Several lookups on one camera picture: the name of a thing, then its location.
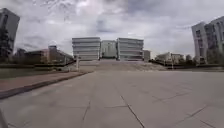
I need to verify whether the dark kerb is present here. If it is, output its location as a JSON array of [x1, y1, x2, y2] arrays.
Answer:
[[0, 71, 92, 100]]

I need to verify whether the grey concrete slab pavement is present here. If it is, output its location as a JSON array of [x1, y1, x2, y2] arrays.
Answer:
[[0, 59, 224, 128]]

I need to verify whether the tall grey apartment building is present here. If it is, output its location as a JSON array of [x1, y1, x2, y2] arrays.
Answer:
[[191, 15, 224, 65]]

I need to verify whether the white pole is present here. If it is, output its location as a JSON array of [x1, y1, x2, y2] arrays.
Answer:
[[75, 55, 81, 72]]

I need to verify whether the pale green building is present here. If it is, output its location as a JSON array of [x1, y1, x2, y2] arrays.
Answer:
[[100, 39, 118, 60]]

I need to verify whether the reddish brick strip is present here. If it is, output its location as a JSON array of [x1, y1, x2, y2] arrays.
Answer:
[[0, 70, 88, 93]]

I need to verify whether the white striped building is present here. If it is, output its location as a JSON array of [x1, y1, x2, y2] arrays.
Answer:
[[116, 37, 145, 62], [71, 36, 102, 62]]

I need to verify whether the low brown building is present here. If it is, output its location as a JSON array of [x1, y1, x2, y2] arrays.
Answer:
[[13, 45, 75, 65]]

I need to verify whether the low pale building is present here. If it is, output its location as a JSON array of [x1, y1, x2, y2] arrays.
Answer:
[[154, 51, 185, 65]]

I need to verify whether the small grey building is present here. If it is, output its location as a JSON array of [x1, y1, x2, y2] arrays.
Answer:
[[142, 49, 152, 62]]

